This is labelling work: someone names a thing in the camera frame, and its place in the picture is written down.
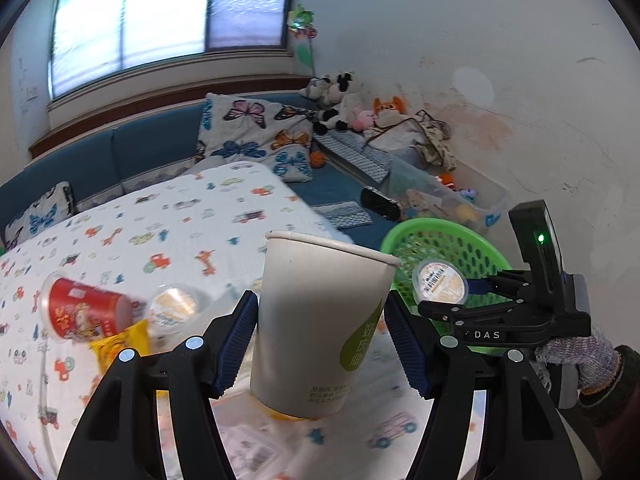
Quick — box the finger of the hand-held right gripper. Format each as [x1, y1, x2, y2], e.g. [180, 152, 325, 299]
[417, 296, 521, 332]
[467, 269, 538, 306]

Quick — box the orange fox plush toy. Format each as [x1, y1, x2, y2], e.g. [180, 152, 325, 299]
[372, 96, 406, 128]

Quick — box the clear plastic storage bin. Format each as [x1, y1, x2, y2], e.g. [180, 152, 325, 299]
[385, 160, 508, 241]

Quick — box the white paper cup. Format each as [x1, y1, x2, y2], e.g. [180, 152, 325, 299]
[249, 230, 403, 420]

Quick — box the small butterfly print pillow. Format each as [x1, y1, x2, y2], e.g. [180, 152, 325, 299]
[4, 181, 76, 251]

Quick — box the window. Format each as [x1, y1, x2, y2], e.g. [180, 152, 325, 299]
[47, 0, 296, 101]

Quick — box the green plastic basket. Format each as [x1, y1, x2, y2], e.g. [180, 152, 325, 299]
[379, 217, 513, 341]

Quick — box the yellow snack packet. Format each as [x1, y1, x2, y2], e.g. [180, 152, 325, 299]
[89, 319, 168, 401]

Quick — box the small blue patterned cloth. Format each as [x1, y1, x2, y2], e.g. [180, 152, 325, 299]
[312, 201, 373, 228]

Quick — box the small clear pudding cup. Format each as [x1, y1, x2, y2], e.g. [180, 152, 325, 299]
[147, 284, 211, 333]
[411, 258, 471, 306]

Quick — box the person's right hand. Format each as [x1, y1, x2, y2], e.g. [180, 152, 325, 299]
[532, 327, 622, 411]

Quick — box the large butterfly print pillow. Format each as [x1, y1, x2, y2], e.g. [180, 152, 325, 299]
[195, 92, 316, 183]

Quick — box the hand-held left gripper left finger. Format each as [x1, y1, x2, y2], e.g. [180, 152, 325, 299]
[59, 290, 261, 480]

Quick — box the bag of fabric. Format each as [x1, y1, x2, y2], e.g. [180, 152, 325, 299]
[362, 110, 458, 171]

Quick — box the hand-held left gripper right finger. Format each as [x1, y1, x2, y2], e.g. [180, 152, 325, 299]
[382, 291, 583, 480]

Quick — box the person's right forearm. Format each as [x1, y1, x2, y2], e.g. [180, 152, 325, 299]
[580, 345, 640, 428]

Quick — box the black and white plush toy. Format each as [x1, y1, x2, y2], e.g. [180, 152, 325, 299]
[300, 72, 368, 136]

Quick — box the colourful pinwheel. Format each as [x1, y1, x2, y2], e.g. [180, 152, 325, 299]
[286, 4, 321, 76]

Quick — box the red printed plastic cup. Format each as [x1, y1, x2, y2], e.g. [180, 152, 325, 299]
[39, 276, 146, 345]

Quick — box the folded blue patterned cloth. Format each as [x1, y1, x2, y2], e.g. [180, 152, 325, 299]
[320, 132, 393, 186]

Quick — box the blue sofa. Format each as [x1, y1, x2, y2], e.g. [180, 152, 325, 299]
[0, 87, 401, 261]

